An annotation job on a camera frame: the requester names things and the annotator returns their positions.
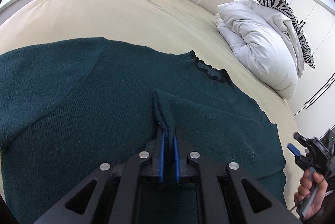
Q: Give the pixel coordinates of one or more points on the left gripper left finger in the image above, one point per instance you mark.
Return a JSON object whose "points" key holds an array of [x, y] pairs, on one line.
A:
{"points": [[111, 193]]}

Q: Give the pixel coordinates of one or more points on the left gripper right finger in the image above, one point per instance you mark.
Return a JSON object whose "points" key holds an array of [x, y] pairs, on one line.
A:
{"points": [[225, 193]]}

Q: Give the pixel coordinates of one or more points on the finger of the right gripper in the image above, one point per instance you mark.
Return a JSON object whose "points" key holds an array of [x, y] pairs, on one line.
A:
{"points": [[305, 142], [293, 150]]}

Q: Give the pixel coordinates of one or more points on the dark green sweater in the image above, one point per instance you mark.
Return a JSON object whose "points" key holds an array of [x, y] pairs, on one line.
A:
{"points": [[69, 106]]}

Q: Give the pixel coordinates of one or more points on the white wardrobe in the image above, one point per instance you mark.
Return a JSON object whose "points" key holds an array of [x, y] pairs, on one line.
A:
{"points": [[313, 102]]}

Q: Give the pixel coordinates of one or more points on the white folded duvet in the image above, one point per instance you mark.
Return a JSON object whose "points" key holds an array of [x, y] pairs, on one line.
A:
{"points": [[264, 41]]}

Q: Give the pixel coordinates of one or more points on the zebra print pillow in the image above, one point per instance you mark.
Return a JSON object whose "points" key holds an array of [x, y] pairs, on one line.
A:
{"points": [[283, 7]]}

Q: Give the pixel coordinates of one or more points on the beige bed sheet mattress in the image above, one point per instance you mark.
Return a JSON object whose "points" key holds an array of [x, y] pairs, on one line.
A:
{"points": [[167, 26]]}

